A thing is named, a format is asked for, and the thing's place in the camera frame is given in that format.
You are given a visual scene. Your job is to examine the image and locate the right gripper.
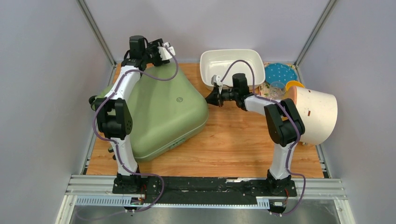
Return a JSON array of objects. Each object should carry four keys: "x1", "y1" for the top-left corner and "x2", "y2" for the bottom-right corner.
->
[{"x1": 204, "y1": 85, "x2": 239, "y2": 107}]

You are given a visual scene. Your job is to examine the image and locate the white plastic tub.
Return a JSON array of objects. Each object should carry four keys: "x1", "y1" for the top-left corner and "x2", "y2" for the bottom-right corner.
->
[{"x1": 200, "y1": 49, "x2": 265, "y2": 90}]

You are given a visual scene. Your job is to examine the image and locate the green hard-shell suitcase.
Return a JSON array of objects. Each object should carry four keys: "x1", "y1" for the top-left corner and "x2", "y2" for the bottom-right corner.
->
[{"x1": 89, "y1": 62, "x2": 210, "y2": 163}]

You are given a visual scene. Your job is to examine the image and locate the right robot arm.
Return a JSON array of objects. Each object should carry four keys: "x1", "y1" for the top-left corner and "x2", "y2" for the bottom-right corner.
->
[{"x1": 205, "y1": 73, "x2": 305, "y2": 196}]

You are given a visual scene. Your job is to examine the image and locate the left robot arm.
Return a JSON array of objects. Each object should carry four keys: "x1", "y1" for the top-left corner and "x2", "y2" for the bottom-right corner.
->
[{"x1": 90, "y1": 35, "x2": 169, "y2": 194}]

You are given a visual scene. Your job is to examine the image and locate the floral placemat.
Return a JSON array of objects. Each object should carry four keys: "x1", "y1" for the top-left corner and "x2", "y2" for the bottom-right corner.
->
[{"x1": 259, "y1": 62, "x2": 296, "y2": 96}]

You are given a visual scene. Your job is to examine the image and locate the clear drinking glass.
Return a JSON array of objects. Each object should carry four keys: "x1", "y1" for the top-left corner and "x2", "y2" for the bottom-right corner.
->
[{"x1": 269, "y1": 81, "x2": 286, "y2": 100}]

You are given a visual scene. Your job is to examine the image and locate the blue dotted plate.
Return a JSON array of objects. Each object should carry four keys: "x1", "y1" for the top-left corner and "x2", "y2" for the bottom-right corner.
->
[{"x1": 265, "y1": 63, "x2": 297, "y2": 85}]

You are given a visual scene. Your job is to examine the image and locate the yellow bowl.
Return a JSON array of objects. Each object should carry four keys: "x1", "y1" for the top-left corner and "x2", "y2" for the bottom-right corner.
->
[{"x1": 285, "y1": 80, "x2": 305, "y2": 91}]

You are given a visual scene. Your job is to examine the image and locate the cream cylindrical container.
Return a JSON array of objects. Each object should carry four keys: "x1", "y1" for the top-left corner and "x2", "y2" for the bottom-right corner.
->
[{"x1": 286, "y1": 86, "x2": 338, "y2": 145}]

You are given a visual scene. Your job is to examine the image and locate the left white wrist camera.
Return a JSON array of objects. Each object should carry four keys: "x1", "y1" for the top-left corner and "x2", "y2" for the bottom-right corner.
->
[{"x1": 157, "y1": 42, "x2": 176, "y2": 61}]

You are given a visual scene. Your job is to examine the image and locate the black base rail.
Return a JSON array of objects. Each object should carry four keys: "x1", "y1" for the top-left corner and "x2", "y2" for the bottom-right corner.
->
[{"x1": 112, "y1": 175, "x2": 297, "y2": 205}]

